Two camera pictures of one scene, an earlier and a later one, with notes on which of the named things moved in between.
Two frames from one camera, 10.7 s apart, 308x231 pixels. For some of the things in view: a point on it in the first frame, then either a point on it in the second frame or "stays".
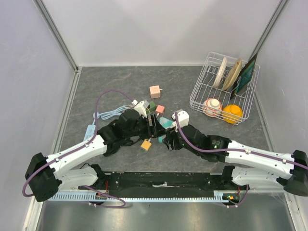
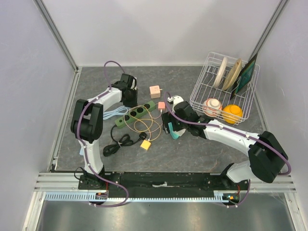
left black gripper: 156,129 → 134,103
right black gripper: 171,134 → 165,119
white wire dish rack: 226,89 stays
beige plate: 233,75 stays
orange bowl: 232,113 stays
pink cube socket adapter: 155,92 stays
